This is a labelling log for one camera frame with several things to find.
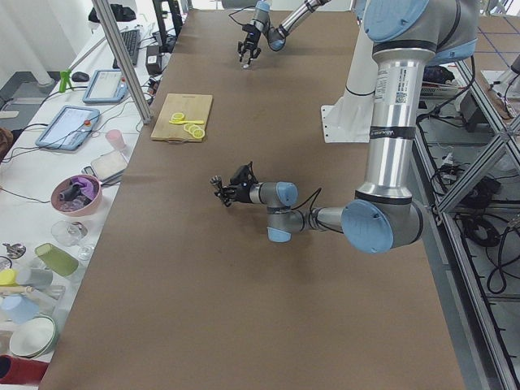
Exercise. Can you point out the white metal base plate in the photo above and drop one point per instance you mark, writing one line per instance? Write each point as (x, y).
(349, 120)

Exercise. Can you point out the lemon slice row lower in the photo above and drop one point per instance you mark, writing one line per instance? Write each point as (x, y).
(201, 135)

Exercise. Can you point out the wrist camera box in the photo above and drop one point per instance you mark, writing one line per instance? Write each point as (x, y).
(244, 175)

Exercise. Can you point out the green cup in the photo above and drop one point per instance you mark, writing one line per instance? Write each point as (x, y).
(57, 259)

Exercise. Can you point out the purple cloth in bowl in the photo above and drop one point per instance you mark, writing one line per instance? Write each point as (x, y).
(79, 186)

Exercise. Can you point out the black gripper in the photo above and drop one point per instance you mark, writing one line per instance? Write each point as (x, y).
(249, 38)
(242, 192)

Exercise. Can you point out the wooden cutting board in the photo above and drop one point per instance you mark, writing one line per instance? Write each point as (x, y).
(194, 106)

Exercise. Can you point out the lemon slice on knife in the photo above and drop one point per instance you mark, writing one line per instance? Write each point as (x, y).
(177, 117)

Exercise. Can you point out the aluminium frame post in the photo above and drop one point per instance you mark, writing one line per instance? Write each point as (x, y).
(118, 48)

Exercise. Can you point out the aluminium side frame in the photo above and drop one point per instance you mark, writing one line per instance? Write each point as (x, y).
(467, 170)

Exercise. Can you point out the pink bowl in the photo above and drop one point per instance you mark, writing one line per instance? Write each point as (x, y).
(76, 208)

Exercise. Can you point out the yellow small cup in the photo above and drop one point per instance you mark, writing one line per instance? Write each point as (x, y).
(8, 278)

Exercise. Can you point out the yellow plastic knife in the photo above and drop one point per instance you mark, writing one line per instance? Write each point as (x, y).
(197, 122)

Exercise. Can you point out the black computer mouse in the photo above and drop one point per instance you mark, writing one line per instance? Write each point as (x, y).
(80, 76)

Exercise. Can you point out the pink cup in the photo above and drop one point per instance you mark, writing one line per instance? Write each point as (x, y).
(116, 140)

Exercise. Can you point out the clear wine glass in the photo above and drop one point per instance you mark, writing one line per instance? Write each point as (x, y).
(71, 234)

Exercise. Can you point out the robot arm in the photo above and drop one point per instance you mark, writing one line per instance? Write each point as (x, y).
(260, 25)
(404, 38)

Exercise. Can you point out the grey cup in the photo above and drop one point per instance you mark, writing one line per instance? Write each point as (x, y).
(37, 278)

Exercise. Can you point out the black keyboard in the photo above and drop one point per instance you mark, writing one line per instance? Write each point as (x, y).
(131, 39)

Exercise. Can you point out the far blue teach pendant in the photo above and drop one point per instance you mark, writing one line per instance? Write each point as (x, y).
(105, 87)

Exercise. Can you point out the light blue cup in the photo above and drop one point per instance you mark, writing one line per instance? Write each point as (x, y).
(19, 308)

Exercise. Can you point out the blue teach pendant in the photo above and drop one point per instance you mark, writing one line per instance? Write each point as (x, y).
(69, 129)
(105, 87)

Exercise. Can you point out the lemon slice row middle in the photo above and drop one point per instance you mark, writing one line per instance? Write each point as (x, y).
(195, 130)

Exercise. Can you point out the near blue teach pendant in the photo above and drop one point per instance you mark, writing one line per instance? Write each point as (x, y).
(69, 129)

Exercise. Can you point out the green plastic clamp tool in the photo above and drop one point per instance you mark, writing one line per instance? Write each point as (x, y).
(65, 81)

